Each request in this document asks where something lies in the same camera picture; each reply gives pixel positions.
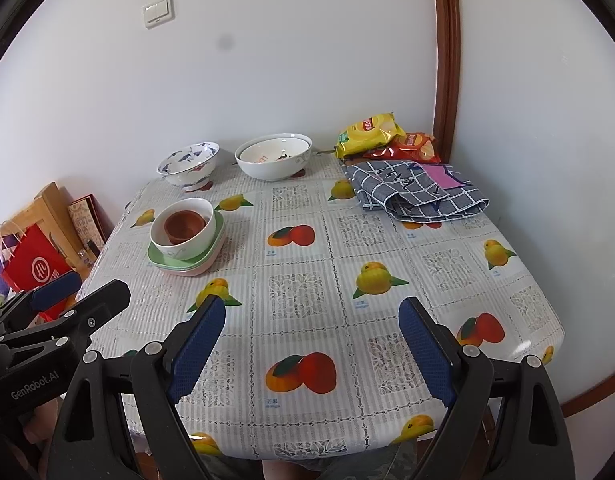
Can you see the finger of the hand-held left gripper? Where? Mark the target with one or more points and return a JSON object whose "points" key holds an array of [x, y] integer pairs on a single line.
{"points": [[105, 302], [55, 287]]}

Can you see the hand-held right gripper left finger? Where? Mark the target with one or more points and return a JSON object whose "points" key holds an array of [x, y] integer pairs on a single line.
{"points": [[197, 350]]}

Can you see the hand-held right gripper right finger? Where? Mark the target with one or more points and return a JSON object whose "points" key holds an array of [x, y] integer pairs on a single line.
{"points": [[427, 350]]}

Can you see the pink plastic plate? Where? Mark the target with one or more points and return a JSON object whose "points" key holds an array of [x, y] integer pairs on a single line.
{"points": [[200, 270]]}

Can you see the plain white ceramic bowl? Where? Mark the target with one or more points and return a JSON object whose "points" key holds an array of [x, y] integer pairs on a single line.
{"points": [[187, 251]]}

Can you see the green plastic plate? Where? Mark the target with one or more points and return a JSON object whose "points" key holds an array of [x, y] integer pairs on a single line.
{"points": [[219, 232]]}

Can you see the red paper bag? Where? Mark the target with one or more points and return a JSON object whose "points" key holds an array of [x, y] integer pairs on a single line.
{"points": [[32, 265]]}

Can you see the patterned brown book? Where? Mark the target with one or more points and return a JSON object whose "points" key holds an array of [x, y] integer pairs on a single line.
{"points": [[85, 220]]}

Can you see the wooden board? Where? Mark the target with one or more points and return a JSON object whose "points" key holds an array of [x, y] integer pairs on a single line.
{"points": [[47, 205]]}

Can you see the fruit print tablecloth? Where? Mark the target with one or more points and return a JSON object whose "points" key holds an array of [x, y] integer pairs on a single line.
{"points": [[337, 310]]}

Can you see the grey checked cloth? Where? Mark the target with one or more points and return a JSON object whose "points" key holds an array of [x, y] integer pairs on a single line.
{"points": [[417, 197]]}

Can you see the blue patterned footed bowl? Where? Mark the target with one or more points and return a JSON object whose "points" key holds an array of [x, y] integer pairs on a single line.
{"points": [[187, 172]]}

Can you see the brown wooden baseboard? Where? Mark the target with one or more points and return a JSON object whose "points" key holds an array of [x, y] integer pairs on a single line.
{"points": [[592, 390]]}

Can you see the large white ceramic bowl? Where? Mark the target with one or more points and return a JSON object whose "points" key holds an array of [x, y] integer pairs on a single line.
{"points": [[272, 170]]}

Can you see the red chip bag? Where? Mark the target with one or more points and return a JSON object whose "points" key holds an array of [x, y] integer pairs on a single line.
{"points": [[412, 146]]}

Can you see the white bowl with red print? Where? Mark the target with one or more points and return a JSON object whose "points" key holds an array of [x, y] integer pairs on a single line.
{"points": [[260, 152]]}

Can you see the yellow chip bag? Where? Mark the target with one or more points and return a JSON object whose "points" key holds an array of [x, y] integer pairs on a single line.
{"points": [[370, 132]]}

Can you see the brown wooden door frame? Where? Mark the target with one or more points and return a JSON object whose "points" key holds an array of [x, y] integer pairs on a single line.
{"points": [[446, 60]]}

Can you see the white light switch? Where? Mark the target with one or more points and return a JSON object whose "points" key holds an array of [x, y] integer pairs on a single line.
{"points": [[157, 11]]}

